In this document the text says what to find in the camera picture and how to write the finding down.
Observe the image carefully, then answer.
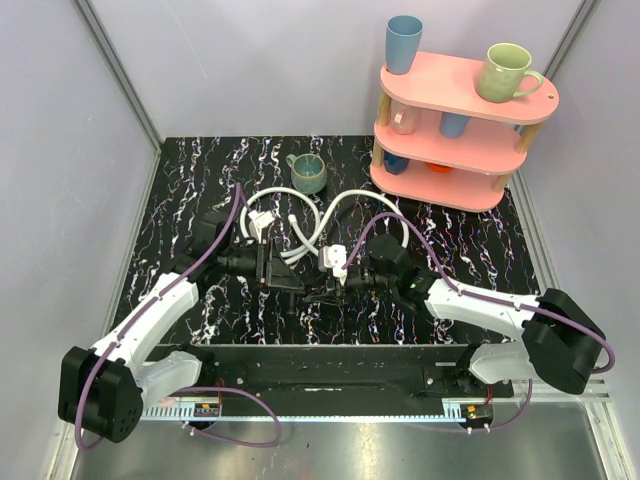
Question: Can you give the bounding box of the blue tall cup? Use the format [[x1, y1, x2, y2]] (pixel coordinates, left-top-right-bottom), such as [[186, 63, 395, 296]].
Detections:
[[385, 15, 423, 75]]

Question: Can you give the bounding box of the white hose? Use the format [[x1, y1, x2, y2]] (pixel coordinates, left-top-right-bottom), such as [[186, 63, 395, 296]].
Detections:
[[238, 185, 411, 262]]

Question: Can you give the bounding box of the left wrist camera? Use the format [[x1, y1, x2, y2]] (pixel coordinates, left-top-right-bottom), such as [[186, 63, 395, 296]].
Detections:
[[248, 210, 275, 242]]

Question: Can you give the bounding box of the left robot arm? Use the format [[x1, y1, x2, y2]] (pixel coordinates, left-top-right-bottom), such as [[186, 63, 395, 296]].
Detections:
[[57, 219, 304, 450]]

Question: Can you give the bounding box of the orange bowl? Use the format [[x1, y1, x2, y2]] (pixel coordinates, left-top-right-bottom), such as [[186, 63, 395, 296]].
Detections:
[[426, 162, 453, 173]]

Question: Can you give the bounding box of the light blue cup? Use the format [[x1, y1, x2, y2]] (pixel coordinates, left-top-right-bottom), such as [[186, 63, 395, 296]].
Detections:
[[439, 112, 470, 138]]

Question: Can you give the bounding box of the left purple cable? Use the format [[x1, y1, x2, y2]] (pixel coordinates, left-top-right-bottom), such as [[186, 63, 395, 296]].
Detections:
[[74, 181, 286, 451]]

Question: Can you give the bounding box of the teal ceramic mug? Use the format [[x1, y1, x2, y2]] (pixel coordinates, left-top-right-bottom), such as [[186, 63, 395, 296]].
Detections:
[[286, 153, 327, 195]]

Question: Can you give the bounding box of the dark blue cup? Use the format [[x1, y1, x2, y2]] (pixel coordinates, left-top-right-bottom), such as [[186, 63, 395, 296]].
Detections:
[[383, 152, 409, 175]]

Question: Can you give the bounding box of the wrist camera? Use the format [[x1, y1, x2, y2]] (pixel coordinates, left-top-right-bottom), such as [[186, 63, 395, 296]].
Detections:
[[248, 210, 275, 242], [317, 244, 348, 284]]

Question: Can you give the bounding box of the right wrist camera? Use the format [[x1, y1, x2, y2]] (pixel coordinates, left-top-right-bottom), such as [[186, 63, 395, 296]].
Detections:
[[317, 244, 348, 284]]

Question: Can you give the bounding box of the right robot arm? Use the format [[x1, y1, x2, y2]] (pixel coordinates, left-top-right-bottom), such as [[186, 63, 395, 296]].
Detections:
[[308, 235, 605, 397]]

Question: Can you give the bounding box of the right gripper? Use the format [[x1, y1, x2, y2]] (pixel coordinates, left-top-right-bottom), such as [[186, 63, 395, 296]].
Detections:
[[304, 263, 395, 306]]

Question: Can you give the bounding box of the marble pattern mat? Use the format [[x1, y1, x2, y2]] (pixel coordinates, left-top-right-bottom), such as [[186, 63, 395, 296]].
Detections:
[[115, 136, 540, 345]]

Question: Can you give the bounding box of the clear pink cup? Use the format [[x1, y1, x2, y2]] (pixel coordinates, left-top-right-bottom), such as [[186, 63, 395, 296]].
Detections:
[[390, 100, 422, 135]]

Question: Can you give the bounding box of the pink three-tier shelf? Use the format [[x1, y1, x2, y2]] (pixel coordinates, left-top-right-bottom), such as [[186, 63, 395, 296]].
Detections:
[[370, 52, 559, 212]]

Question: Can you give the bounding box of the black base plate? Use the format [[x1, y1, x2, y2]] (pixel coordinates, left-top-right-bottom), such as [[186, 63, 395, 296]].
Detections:
[[148, 345, 514, 422]]

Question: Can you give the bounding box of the green mug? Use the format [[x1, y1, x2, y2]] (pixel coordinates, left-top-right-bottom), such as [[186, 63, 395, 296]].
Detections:
[[474, 43, 545, 103]]

